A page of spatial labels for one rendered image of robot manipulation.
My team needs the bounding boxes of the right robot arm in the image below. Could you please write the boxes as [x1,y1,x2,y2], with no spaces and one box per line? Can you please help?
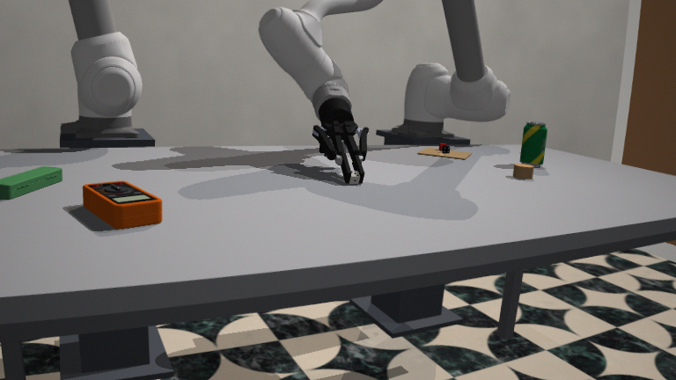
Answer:
[61,0,142,138]

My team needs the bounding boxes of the white die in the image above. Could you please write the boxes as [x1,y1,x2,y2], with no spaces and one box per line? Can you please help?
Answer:
[349,171,360,184]

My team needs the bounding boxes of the tan cylinder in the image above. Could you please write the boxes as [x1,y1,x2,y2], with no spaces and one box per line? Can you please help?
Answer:
[513,164,534,179]

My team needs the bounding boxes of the green soda can with yellow stripes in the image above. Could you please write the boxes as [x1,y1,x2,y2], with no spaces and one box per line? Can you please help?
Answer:
[520,121,547,167]

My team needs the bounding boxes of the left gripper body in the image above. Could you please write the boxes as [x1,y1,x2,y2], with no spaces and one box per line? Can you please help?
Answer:
[319,98,358,141]

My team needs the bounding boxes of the tan square mat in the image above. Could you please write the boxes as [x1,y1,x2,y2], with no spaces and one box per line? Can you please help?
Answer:
[417,148,472,160]

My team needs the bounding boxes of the orange digital multimeter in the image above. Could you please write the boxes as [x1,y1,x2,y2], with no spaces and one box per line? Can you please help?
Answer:
[83,181,162,229]

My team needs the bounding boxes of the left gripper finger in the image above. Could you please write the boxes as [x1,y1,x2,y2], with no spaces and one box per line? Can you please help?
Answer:
[344,121,369,184]
[312,121,351,184]

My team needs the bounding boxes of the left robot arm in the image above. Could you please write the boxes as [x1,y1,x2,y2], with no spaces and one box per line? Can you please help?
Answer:
[259,0,511,138]

